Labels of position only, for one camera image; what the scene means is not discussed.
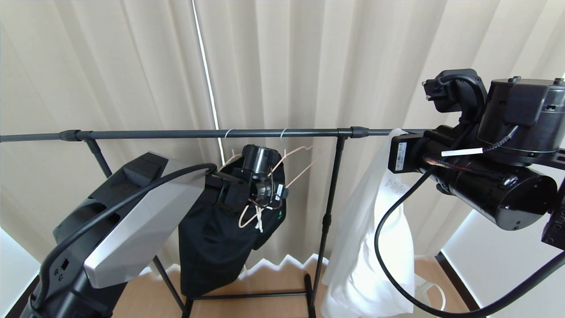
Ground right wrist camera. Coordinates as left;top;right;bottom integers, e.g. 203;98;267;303
422;68;488;129

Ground black shorts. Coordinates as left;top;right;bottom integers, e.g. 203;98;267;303
179;152;287;297

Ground black clothes rack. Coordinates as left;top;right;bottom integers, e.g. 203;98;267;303
0;126;426;318

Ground white laundry basket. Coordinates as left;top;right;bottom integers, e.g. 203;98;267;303
413;276;447;312

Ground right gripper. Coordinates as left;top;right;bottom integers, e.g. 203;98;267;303
388;125;480;175

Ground white garment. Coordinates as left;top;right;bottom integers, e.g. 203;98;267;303
320;128;416;318

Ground beige curtain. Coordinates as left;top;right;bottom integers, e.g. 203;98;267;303
0;0;565;283

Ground black cable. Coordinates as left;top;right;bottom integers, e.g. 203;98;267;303
373;166;565;318
30;163;218;310

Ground pink clothes hanger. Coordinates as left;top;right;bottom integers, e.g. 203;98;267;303
216;129;243;172
238;128;321;229

